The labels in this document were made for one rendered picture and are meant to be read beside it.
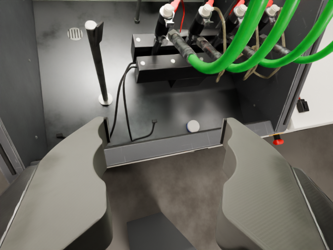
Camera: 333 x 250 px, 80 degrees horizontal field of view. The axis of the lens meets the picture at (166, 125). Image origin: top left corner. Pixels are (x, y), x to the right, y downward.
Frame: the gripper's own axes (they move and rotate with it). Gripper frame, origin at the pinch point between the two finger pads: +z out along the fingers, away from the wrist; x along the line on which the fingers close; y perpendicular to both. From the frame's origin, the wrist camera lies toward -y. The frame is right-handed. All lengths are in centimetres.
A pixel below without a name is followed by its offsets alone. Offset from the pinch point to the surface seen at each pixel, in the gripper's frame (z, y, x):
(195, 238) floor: 68, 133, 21
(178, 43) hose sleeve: 24.8, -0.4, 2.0
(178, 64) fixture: 41.7, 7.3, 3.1
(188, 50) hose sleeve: 21.6, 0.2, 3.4
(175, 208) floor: 79, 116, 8
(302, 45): 21.0, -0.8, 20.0
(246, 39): 9.5, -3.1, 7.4
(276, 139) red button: 50, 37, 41
